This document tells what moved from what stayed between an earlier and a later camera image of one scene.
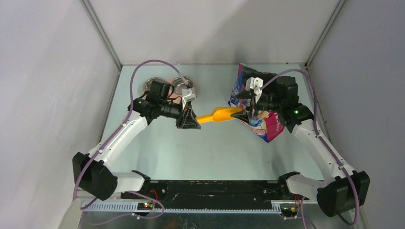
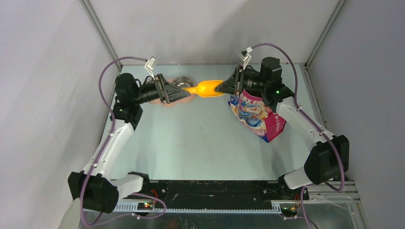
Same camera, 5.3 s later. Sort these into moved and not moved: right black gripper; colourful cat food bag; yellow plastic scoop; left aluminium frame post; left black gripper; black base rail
Moved: right black gripper; left black gripper; yellow plastic scoop
Not moved: black base rail; colourful cat food bag; left aluminium frame post
